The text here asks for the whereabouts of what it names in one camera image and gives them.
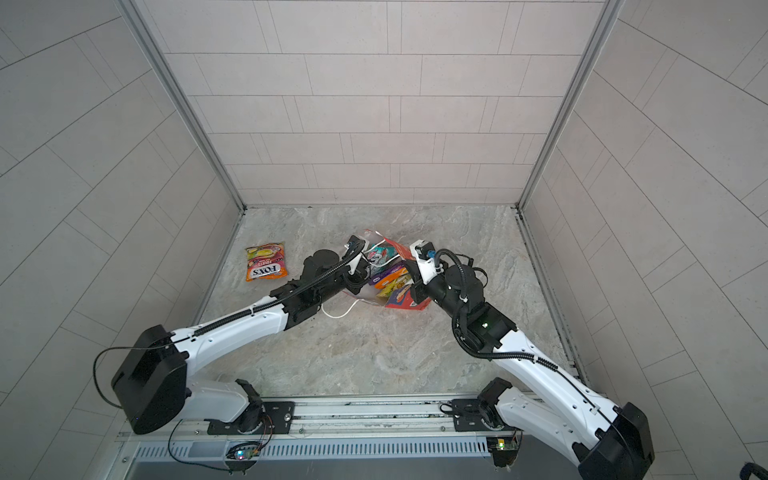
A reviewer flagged green circuit board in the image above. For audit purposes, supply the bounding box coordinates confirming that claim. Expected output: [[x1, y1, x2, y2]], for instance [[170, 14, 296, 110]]
[[486, 436, 520, 468], [225, 441, 263, 462]]

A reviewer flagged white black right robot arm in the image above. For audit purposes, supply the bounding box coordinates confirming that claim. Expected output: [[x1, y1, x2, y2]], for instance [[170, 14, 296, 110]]
[[406, 243, 655, 479]]

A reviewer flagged yellow green snack packet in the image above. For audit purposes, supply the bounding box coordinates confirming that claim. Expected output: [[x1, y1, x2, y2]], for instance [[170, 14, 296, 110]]
[[377, 278, 412, 301]]

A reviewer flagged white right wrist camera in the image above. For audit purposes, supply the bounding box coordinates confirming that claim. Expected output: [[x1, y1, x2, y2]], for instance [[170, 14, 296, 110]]
[[409, 240, 444, 285]]

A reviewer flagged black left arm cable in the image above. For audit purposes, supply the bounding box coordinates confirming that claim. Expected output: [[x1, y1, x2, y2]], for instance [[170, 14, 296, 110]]
[[91, 236, 367, 472]]

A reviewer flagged right green circuit board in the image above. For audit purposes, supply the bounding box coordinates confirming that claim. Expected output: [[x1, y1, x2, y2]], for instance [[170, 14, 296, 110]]
[[486, 436, 520, 468]]

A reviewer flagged teal snack packet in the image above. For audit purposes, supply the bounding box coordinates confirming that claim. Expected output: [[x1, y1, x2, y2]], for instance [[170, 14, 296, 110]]
[[365, 241, 400, 270]]

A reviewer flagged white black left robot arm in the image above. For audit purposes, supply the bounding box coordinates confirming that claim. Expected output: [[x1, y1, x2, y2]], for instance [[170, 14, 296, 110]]
[[111, 237, 369, 435]]

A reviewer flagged red orange Fox's candy bag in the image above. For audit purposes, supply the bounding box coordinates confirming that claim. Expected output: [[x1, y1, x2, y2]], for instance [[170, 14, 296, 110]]
[[245, 243, 288, 282]]

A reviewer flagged orange snack packet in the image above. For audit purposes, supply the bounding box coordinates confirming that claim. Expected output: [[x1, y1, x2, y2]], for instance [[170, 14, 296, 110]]
[[374, 268, 411, 297]]

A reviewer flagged left green circuit board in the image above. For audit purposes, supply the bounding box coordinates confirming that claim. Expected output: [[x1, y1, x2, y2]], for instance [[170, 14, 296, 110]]
[[225, 441, 263, 462]]

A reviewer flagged purple snack packet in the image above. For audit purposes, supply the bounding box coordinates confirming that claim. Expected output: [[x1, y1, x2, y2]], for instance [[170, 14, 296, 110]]
[[369, 263, 408, 289]]

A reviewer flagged aluminium corner post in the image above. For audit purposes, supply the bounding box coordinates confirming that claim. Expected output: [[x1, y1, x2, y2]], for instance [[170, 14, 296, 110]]
[[517, 0, 623, 212], [116, 0, 247, 215]]

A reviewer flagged aluminium corner post right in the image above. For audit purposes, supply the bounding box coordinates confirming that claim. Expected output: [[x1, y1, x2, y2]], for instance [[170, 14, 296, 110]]
[[517, 0, 623, 212]]

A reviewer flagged aluminium corner post left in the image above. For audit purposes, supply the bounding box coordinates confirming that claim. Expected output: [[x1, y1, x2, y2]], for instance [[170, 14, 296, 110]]
[[116, 0, 247, 215]]

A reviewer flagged red paper gift bag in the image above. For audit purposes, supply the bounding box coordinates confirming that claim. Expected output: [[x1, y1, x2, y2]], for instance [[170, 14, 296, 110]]
[[320, 229, 430, 319]]

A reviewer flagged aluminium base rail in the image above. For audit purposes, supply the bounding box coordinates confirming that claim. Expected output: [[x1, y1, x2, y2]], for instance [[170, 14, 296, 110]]
[[116, 392, 622, 442]]

